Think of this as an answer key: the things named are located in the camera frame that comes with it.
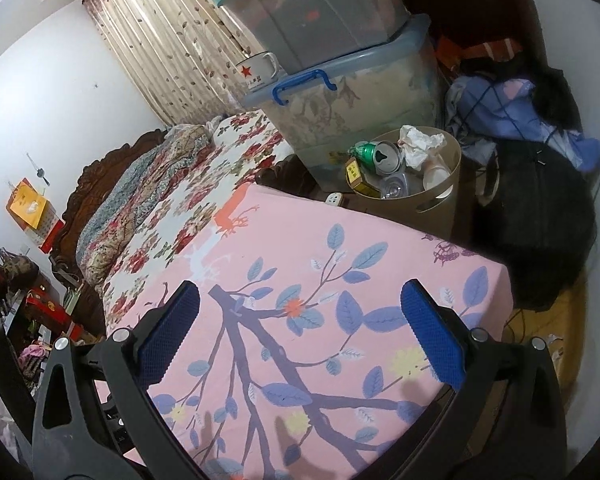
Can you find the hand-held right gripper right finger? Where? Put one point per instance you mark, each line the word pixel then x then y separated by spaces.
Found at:
pixel 430 330

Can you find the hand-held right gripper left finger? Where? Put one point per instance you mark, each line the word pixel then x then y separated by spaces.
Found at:
pixel 170 330

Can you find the beige trash bin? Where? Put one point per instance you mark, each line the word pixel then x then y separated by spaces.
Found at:
pixel 430 210

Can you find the clear plastic cup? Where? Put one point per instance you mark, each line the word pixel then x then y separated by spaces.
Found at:
pixel 397 187

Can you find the yellow brown carton box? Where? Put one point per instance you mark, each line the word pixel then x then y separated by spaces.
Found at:
pixel 355 172

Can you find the green drink can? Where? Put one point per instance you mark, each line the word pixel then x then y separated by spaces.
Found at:
pixel 367 155

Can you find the white red floral blanket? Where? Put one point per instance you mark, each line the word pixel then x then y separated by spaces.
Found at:
pixel 180 210

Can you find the red box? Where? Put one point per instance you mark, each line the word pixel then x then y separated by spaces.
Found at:
pixel 50 312

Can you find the blue grey floral quilt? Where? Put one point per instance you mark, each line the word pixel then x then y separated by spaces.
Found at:
pixel 120 205

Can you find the pink cloth item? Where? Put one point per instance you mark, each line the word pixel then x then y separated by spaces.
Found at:
pixel 30 357

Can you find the pink leaf print bedsheet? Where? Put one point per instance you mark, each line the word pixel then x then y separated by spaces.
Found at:
pixel 305 260

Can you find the black backpack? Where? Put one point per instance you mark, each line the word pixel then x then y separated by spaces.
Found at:
pixel 535 220

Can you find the white paper cup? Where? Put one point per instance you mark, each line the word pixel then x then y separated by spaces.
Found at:
pixel 436 177

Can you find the white power strip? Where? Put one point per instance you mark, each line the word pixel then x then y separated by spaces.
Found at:
pixel 334 199

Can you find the carved wooden headboard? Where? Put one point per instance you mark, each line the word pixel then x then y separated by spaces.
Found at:
pixel 77 195

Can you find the brown handbag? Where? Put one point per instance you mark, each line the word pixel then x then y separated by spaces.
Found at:
pixel 17 270

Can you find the crumpled white tissue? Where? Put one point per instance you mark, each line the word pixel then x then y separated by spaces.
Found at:
pixel 420 145

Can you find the blue purple clothes pile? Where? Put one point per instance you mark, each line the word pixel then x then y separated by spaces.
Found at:
pixel 505 110

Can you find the white enamel mug red star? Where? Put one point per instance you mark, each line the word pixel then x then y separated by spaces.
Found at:
pixel 252 75

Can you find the black fuzzy garment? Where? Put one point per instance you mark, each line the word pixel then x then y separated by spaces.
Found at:
pixel 555 90

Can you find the orange striped cloth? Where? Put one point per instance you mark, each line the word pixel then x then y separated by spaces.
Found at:
pixel 485 52

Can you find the leaf print curtain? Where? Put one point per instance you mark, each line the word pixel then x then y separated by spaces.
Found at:
pixel 155 35

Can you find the dark wooden wardrobe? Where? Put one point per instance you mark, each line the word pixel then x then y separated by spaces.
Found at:
pixel 460 5

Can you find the grey storage box teal lid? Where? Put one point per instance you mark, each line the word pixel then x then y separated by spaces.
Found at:
pixel 325 10

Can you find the yellow red wall calendar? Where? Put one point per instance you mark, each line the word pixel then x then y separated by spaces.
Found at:
pixel 27 202

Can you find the wall hook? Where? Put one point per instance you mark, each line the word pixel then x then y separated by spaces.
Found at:
pixel 41 174

